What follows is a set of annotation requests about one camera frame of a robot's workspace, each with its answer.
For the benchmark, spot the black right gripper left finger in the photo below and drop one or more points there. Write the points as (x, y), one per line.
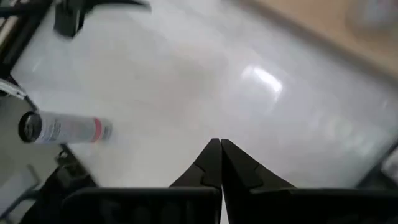
(186, 199)

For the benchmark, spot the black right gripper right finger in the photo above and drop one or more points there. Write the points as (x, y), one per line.
(264, 199)

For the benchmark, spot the Celsius Peach Vibe can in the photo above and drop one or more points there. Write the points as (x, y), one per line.
(62, 127)

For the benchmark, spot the gray office chair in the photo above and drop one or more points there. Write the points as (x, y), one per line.
(15, 189)

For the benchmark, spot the silver aluminium bar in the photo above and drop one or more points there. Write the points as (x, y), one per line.
(9, 88)

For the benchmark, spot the black table-level camera box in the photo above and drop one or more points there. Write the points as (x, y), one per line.
(65, 177)

